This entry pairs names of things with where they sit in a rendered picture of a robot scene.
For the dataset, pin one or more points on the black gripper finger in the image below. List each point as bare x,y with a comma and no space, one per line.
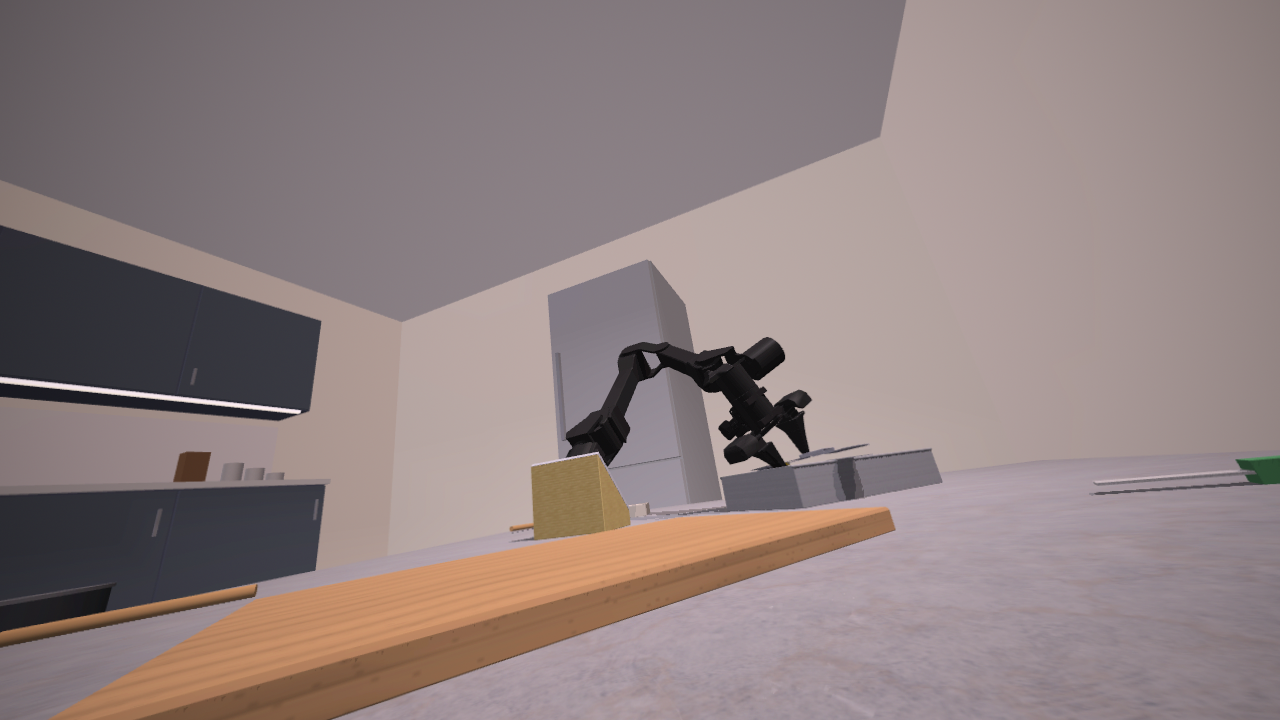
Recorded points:
769,454
795,430

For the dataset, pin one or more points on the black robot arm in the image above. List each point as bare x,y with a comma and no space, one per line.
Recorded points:
606,430

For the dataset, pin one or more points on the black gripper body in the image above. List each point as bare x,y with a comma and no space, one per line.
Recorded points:
757,412

